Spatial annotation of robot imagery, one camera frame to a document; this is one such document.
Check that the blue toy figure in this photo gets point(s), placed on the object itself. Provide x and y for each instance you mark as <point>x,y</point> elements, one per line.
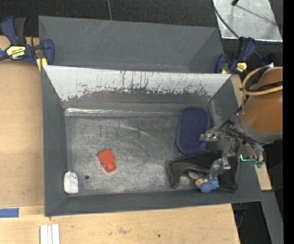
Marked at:
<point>209,185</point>

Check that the black folded pouch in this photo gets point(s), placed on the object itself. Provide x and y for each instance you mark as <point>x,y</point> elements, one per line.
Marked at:
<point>200,161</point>

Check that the white crumpled packet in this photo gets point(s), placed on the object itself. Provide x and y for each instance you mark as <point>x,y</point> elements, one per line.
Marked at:
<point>71,182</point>

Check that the blue oval sponge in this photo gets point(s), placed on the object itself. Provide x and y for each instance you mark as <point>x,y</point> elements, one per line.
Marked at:
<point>192,131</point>

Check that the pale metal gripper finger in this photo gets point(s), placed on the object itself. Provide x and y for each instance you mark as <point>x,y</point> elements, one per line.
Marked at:
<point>211,136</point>
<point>219,165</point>

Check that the grey metal bin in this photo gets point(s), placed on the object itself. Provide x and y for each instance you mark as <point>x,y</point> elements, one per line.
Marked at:
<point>136,141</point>

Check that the orange plastic block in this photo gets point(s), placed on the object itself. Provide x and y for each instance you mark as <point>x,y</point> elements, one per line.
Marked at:
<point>106,157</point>

